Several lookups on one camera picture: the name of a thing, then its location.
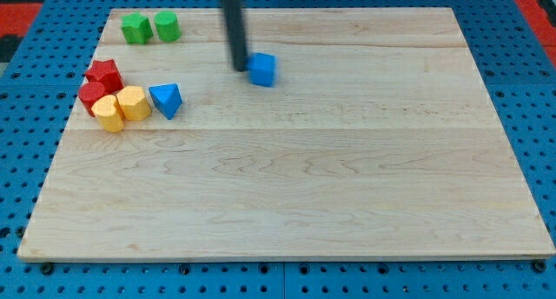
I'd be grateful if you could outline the yellow hexagon block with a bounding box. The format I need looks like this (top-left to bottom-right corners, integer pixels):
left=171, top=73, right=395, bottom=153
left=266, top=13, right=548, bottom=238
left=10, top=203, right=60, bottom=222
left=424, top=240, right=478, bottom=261
left=116, top=85, right=151, bottom=121

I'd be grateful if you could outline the red cylinder block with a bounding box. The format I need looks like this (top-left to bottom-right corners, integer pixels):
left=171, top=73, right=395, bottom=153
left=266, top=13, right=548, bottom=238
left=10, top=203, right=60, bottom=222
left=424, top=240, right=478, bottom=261
left=77, top=82, right=107, bottom=117

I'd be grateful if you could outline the green star block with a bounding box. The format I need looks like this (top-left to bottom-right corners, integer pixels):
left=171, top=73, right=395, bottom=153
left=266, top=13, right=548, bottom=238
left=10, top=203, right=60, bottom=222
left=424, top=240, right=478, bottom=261
left=121, top=12, right=153, bottom=45

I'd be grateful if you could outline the red star block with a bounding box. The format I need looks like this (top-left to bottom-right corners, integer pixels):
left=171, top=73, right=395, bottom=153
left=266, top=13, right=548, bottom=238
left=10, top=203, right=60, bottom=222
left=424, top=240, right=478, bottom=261
left=85, top=59, right=124, bottom=94

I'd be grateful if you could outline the yellow heart block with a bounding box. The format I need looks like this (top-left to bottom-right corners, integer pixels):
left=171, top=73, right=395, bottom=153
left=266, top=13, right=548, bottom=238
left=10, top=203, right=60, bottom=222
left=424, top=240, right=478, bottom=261
left=91, top=95, right=124, bottom=133

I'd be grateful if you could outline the blue triangle block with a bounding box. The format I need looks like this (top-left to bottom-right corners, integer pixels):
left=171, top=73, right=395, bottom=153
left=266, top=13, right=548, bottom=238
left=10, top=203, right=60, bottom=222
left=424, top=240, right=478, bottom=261
left=149, top=83, right=182, bottom=120

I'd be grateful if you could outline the green cylinder block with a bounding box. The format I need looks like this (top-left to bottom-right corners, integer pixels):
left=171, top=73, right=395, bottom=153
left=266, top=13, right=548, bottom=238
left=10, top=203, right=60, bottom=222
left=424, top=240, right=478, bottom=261
left=155, top=10, right=182, bottom=43

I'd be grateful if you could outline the light wooden board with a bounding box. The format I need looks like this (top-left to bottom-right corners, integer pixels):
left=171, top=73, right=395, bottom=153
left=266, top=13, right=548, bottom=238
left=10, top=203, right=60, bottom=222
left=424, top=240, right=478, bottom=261
left=18, top=8, right=555, bottom=262

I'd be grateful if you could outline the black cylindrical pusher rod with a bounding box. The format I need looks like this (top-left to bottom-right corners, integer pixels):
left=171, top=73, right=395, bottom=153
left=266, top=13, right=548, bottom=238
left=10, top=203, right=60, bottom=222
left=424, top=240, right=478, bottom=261
left=221, top=0, right=248, bottom=72

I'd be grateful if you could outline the blue cube block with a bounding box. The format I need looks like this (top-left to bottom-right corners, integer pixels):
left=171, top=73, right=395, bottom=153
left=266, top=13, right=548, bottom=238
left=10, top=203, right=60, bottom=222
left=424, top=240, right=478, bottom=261
left=248, top=52, right=276, bottom=87

